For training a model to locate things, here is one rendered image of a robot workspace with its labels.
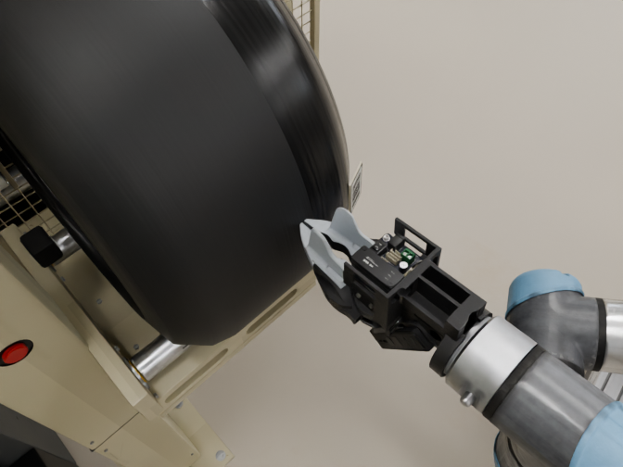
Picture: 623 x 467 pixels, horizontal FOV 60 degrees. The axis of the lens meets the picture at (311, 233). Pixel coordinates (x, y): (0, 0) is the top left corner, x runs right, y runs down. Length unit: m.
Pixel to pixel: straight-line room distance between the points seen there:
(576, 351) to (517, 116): 2.00
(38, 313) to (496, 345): 0.54
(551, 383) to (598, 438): 0.05
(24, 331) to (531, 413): 0.58
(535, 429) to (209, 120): 0.36
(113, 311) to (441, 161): 1.56
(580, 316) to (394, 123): 1.85
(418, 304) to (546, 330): 0.16
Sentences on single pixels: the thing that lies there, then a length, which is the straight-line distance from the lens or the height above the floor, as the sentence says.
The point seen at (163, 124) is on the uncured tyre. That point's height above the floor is 1.37.
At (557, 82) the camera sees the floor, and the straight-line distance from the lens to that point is 2.75.
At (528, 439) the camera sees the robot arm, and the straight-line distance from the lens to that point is 0.47.
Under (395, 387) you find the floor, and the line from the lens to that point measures 1.80.
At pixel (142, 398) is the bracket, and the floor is 0.95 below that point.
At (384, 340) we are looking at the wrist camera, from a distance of 0.57.
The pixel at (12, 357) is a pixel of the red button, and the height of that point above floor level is 1.06.
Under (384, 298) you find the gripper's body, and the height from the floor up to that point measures 1.30.
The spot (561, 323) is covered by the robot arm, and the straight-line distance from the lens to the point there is 0.59.
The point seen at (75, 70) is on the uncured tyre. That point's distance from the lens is 0.49.
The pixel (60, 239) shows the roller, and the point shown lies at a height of 0.92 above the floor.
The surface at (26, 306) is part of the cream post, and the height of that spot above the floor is 1.13.
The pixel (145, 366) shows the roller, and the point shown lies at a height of 0.92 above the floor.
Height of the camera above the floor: 1.71
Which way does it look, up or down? 59 degrees down
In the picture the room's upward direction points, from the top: straight up
